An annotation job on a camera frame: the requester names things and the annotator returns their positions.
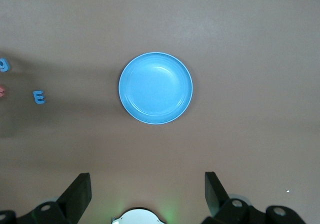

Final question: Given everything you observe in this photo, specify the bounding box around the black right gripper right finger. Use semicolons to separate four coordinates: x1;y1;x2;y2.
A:
201;171;306;224

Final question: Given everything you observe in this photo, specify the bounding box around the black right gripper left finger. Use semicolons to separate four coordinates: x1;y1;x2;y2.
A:
0;172;93;224

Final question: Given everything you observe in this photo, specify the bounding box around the blue foam letter E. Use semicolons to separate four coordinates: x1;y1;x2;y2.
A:
33;90;47;105

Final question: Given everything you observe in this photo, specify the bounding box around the blue plate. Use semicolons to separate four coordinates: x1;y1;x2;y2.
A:
118;52;194;125

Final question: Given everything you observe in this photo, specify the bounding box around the blue foam letter g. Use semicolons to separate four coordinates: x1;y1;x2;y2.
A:
0;58;11;73

